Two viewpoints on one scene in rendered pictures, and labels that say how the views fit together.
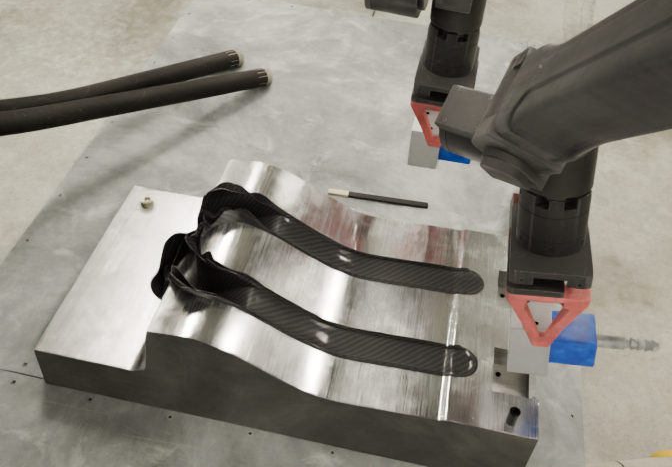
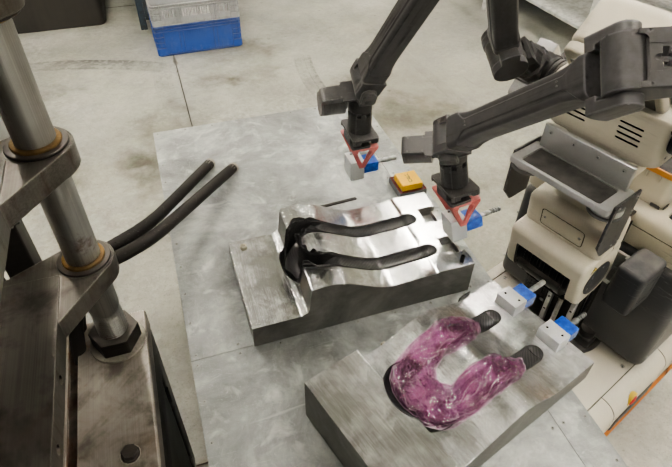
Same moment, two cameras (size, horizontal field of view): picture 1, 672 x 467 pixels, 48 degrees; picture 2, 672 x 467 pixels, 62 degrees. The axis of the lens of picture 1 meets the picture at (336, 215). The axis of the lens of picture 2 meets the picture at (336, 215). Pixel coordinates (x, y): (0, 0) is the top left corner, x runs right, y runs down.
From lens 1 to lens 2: 58 cm
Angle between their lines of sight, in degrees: 20
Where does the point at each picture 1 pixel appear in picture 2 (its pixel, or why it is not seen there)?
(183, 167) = (230, 228)
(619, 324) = not seen: hidden behind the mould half
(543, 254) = (458, 188)
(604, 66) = (507, 117)
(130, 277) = (266, 281)
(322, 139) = (285, 187)
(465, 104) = (412, 142)
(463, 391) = (438, 259)
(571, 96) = (491, 127)
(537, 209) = (452, 171)
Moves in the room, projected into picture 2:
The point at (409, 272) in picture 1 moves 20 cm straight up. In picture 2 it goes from (383, 225) to (389, 157)
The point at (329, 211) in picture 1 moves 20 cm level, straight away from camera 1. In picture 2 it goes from (334, 214) to (299, 169)
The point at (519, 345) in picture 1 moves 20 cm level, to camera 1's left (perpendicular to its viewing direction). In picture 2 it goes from (455, 229) to (375, 258)
